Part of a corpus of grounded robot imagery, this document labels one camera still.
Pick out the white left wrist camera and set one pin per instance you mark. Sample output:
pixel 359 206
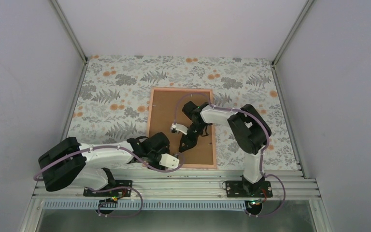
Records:
pixel 168 161

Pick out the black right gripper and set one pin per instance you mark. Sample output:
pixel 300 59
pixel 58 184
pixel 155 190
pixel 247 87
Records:
pixel 190 143

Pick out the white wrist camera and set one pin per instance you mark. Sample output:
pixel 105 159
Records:
pixel 178 128
pixel 168 161

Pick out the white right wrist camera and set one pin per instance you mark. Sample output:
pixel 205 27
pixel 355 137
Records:
pixel 178 128

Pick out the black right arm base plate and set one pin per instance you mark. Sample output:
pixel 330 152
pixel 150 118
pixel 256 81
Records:
pixel 242 189

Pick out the aluminium enclosure corner post left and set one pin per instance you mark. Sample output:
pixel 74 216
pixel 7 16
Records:
pixel 69 31

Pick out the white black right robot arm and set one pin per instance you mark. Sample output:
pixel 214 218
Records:
pixel 249 129

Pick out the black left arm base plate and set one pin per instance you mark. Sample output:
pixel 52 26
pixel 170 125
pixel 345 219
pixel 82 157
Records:
pixel 119 189

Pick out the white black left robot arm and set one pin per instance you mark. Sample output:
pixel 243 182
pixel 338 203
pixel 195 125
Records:
pixel 71 163

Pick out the perforated grey cable tray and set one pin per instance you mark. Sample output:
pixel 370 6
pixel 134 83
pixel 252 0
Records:
pixel 205 205

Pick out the aluminium enclosure corner post right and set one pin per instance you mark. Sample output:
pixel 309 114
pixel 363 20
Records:
pixel 292 32

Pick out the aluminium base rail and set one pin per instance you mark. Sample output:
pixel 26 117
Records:
pixel 217 188

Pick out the aluminium enclosure corner post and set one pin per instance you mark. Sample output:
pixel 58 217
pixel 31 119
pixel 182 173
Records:
pixel 292 32
pixel 69 31

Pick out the brown cardboard backing board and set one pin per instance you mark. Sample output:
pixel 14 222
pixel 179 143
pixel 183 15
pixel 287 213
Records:
pixel 166 112

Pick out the floral patterned table mat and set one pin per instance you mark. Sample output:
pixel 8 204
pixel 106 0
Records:
pixel 115 96

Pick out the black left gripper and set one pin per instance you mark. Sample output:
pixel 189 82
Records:
pixel 149 164

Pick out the pink wooden picture frame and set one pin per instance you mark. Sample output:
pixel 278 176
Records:
pixel 215 153

